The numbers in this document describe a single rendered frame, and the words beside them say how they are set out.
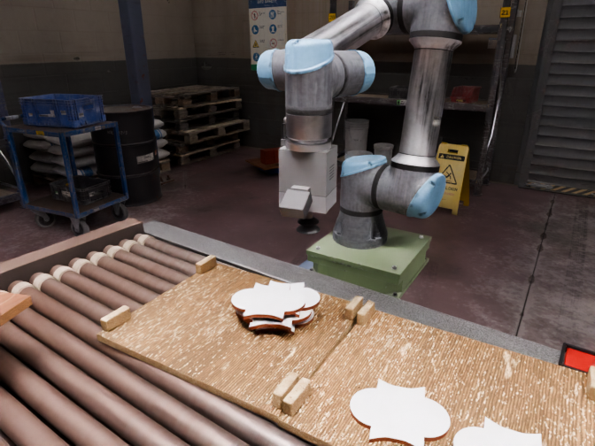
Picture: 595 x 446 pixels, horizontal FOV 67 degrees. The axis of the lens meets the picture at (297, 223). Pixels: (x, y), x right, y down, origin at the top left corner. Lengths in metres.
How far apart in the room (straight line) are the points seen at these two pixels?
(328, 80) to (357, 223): 0.54
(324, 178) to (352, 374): 0.33
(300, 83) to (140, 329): 0.55
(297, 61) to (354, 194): 0.53
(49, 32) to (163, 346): 5.23
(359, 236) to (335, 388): 0.52
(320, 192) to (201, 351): 0.36
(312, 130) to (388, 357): 0.42
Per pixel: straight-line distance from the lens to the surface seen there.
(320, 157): 0.72
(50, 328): 1.05
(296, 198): 0.72
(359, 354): 0.84
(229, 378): 0.79
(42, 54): 5.85
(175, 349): 0.87
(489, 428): 0.75
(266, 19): 6.46
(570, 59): 5.23
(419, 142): 1.09
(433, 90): 1.09
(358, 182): 1.14
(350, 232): 1.19
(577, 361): 0.96
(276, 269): 1.15
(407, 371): 0.82
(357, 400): 0.74
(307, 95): 0.71
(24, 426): 0.84
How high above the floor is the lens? 1.45
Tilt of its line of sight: 22 degrees down
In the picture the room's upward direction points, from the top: straight up
